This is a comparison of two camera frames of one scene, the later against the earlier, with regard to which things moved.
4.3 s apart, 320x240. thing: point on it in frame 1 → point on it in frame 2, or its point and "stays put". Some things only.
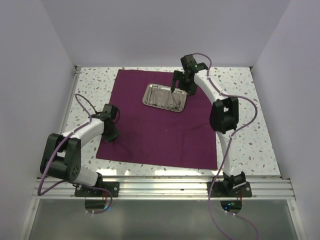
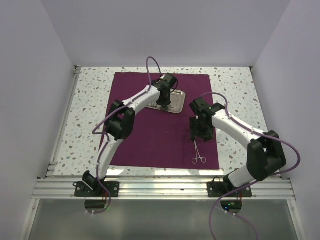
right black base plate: [229, 189] stays put
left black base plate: [113, 187] stays put
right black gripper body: [188, 85] → [197, 129]
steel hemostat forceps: [176, 98] → [195, 160]
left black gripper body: [110, 135] → [165, 101]
